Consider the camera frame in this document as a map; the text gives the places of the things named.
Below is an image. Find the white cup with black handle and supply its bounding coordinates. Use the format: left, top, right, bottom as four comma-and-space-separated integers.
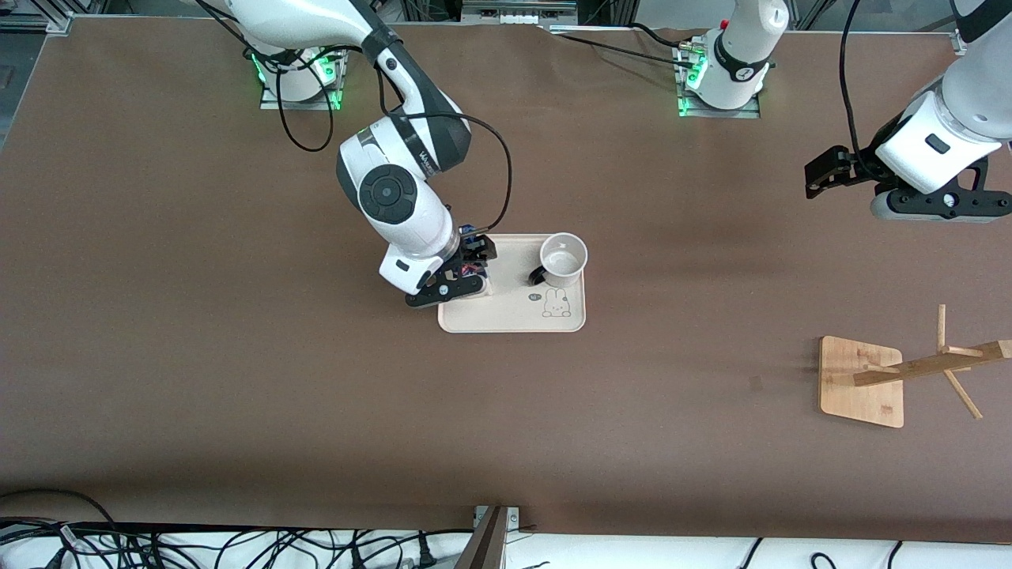
527, 232, 590, 289

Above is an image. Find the wooden cup hanging rack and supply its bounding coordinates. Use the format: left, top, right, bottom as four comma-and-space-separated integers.
818, 304, 1012, 429

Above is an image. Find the white tray with rabbit print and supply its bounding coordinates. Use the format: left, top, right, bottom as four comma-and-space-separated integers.
437, 233, 587, 334

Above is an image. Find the grey metal box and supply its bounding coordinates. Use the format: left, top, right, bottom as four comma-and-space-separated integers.
461, 0, 580, 24

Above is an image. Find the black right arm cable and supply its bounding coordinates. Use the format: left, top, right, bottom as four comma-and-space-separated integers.
194, 0, 515, 236

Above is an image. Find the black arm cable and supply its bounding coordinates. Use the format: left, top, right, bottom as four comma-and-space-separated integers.
839, 0, 865, 155
194, 0, 515, 236

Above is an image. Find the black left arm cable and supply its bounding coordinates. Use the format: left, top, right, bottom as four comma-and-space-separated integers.
839, 0, 865, 155

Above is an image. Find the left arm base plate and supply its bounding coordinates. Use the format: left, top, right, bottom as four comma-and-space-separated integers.
674, 43, 764, 119

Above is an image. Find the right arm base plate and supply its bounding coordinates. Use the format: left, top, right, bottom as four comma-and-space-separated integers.
259, 47, 349, 111

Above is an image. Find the dark metal post with bracket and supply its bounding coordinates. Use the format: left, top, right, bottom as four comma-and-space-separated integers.
455, 504, 523, 569

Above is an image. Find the black looped cable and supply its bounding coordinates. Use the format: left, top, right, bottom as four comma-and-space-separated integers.
0, 488, 119, 569

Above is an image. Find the aluminium frame profile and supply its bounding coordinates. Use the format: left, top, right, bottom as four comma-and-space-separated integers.
0, 12, 74, 34

